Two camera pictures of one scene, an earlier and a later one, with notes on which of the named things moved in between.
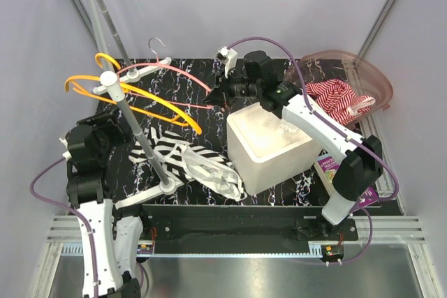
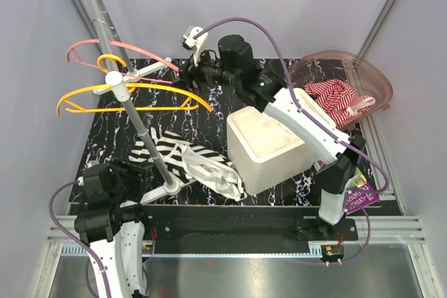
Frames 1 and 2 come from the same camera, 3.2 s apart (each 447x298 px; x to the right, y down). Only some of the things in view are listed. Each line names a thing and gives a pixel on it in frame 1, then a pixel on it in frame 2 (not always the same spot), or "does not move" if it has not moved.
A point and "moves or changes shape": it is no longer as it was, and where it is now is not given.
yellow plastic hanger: (74, 80) moves or changes shape
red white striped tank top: (338, 100) does not move
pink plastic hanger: (157, 63) → (132, 48)
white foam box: (267, 150) does not move
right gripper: (217, 97) → (188, 72)
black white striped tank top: (183, 161) does not move
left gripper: (108, 122) → (135, 173)
